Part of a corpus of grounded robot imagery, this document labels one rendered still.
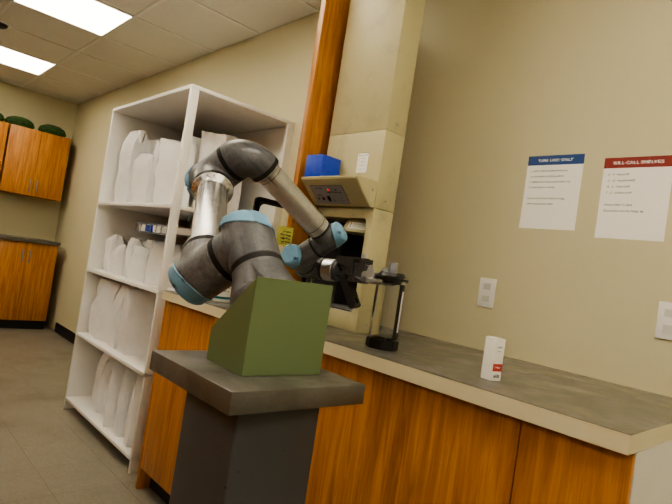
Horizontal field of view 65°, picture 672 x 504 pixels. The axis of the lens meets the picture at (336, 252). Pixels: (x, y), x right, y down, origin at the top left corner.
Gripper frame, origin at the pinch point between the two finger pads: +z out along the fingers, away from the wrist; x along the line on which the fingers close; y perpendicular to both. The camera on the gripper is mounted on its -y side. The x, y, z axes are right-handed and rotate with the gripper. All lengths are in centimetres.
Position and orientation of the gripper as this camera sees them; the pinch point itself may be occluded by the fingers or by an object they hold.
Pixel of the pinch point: (389, 284)
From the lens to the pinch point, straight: 168.6
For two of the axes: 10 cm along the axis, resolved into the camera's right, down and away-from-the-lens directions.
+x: 5.2, 1.0, 8.5
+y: 1.4, -9.9, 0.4
